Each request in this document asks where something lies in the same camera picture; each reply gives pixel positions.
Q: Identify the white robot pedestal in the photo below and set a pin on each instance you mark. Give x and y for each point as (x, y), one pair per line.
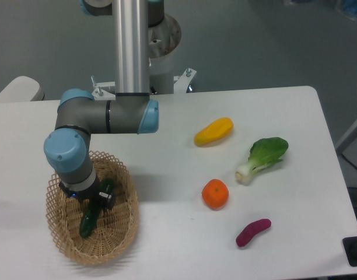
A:
(162, 58)

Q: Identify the orange tangerine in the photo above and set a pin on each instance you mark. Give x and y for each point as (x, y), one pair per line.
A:
(215, 194)

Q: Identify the white chair back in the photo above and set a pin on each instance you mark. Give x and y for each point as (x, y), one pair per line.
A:
(22, 89)

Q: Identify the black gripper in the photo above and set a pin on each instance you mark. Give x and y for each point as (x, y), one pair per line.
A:
(105, 200)

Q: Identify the white furniture at right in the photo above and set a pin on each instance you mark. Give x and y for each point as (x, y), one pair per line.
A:
(347, 138)

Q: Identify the green bok choy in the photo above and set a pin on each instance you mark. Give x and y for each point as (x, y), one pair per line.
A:
(264, 153)

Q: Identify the woven wicker basket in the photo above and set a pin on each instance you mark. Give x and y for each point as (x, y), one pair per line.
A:
(115, 229)

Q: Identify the purple sweet potato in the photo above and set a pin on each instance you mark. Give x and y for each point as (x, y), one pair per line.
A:
(251, 230)

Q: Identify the yellow mango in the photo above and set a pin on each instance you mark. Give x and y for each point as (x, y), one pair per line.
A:
(215, 131)

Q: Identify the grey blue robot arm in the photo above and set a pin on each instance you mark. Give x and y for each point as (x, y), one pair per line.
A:
(80, 115)

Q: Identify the green cucumber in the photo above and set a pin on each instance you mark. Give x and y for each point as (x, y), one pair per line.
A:
(89, 220)

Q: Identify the black device at table edge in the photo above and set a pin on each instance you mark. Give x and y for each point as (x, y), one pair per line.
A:
(350, 246)

